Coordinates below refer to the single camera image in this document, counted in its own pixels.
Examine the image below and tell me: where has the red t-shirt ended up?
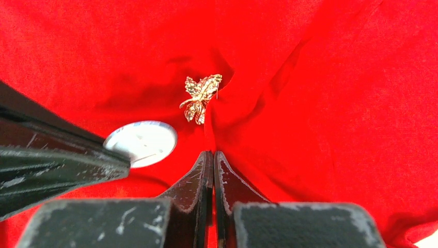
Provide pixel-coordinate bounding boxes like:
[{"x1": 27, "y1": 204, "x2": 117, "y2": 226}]
[{"x1": 1, "y1": 1, "x2": 437, "y2": 247}]

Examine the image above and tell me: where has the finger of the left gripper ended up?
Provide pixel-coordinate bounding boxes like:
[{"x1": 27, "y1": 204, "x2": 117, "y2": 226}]
[
  {"x1": 1, "y1": 118, "x2": 130, "y2": 220},
  {"x1": 1, "y1": 82, "x2": 104, "y2": 145}
]

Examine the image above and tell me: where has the round glitter brooch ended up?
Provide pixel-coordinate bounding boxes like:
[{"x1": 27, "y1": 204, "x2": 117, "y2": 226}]
[{"x1": 103, "y1": 120, "x2": 178, "y2": 168}]

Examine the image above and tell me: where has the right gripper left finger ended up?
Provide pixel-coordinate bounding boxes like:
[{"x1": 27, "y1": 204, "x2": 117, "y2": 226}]
[{"x1": 158, "y1": 151, "x2": 214, "y2": 247}]

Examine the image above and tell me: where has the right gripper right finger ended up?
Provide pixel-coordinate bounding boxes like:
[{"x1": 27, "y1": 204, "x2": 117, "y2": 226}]
[{"x1": 214, "y1": 151, "x2": 269, "y2": 247}]

